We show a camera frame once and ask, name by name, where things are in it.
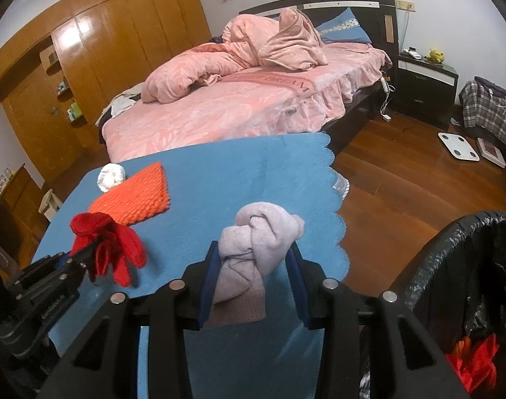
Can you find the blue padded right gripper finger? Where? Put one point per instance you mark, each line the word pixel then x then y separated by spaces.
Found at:
pixel 323 303
pixel 184 304

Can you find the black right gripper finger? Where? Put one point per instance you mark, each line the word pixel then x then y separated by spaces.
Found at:
pixel 83 258

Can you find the red knitted glove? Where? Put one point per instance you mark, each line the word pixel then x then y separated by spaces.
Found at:
pixel 117 246

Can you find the pink sock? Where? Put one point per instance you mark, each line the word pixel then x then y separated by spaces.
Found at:
pixel 251 249

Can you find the red plastic bag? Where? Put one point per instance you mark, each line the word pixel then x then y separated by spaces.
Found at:
pixel 473 363

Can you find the black lined trash bin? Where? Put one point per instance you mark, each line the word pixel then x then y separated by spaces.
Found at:
pixel 456 288

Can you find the small white wooden stool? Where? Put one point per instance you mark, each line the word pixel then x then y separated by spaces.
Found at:
pixel 50 205

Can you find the wooden sideboard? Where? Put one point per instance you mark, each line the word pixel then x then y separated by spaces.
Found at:
pixel 21 225

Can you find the small white paper ball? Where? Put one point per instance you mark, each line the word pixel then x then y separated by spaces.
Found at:
pixel 110 176

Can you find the blue table cloth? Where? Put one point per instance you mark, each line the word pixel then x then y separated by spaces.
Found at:
pixel 138 349

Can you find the clothes pile on bed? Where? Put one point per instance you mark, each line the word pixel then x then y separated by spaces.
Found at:
pixel 122 102

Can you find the wooden wardrobe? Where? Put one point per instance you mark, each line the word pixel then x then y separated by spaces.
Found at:
pixel 63 67

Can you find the white bathroom scale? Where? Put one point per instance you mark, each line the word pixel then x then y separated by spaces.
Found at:
pixel 458 147

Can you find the bed with pink sheet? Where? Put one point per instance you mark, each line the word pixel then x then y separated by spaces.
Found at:
pixel 254 102

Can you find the black bedside table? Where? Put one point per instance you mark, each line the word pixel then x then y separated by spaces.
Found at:
pixel 425 91

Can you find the plaid shirt on chair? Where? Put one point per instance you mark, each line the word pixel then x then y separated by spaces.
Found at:
pixel 483 106

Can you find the pink crumpled duvet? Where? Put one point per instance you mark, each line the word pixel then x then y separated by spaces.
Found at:
pixel 290 42

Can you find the yellow plush toy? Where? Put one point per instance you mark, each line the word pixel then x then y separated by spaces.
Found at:
pixel 436 57

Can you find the blue pillow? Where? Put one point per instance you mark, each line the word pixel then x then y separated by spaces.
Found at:
pixel 343 28

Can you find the wall power socket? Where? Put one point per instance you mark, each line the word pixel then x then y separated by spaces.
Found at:
pixel 405 5

